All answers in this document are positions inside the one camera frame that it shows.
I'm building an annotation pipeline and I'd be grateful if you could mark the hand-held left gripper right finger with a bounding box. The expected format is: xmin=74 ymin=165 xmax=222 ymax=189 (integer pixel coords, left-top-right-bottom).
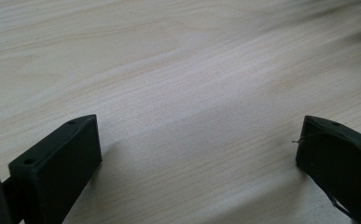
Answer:
xmin=292 ymin=115 xmax=361 ymax=224

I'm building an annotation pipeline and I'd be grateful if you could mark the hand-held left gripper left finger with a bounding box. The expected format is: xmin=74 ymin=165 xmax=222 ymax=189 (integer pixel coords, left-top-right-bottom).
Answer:
xmin=7 ymin=114 xmax=104 ymax=224

